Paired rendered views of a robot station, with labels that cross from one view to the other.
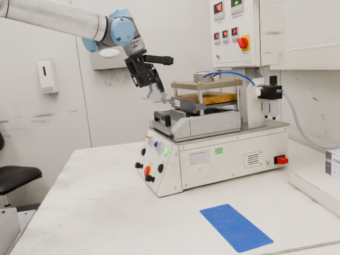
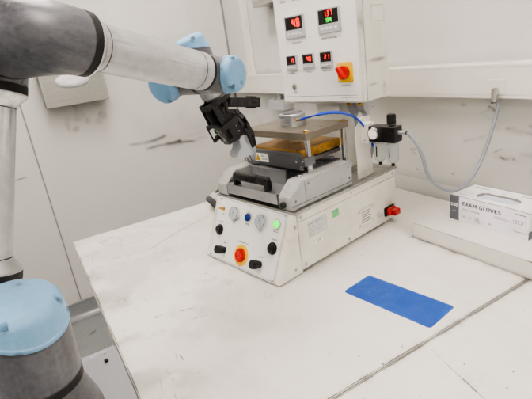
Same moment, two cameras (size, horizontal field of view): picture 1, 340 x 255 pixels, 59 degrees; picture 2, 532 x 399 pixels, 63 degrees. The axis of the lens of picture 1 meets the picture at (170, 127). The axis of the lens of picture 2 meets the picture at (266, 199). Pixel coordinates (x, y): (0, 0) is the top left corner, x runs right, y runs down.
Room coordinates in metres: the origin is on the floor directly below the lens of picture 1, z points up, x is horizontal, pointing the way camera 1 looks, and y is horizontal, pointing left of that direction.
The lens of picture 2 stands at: (0.02, 0.40, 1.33)
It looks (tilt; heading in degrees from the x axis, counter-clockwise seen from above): 19 degrees down; 340
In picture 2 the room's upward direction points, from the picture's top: 8 degrees counter-clockwise
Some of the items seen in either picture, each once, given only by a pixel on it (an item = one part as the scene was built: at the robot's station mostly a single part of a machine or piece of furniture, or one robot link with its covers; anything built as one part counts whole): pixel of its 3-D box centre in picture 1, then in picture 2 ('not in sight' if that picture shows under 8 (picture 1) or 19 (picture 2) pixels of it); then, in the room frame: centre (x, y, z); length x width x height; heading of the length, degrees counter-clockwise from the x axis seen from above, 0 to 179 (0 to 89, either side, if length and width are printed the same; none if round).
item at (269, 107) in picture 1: (267, 97); (383, 140); (1.02, -0.34, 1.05); 0.15 x 0.05 x 0.15; 18
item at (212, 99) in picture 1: (205, 92); (296, 139); (1.18, -0.15, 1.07); 0.22 x 0.17 x 0.10; 18
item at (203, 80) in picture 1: (213, 87); (305, 131); (1.18, -0.18, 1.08); 0.31 x 0.24 x 0.13; 18
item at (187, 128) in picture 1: (204, 125); (315, 184); (1.03, -0.12, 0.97); 0.26 x 0.05 x 0.07; 108
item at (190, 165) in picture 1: (208, 150); (305, 212); (1.17, -0.15, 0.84); 0.53 x 0.37 x 0.17; 108
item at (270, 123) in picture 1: (214, 125); (307, 180); (1.20, -0.18, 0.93); 0.46 x 0.35 x 0.01; 108
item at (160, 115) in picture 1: (162, 118); (251, 180); (1.13, 0.03, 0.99); 0.15 x 0.02 x 0.04; 18
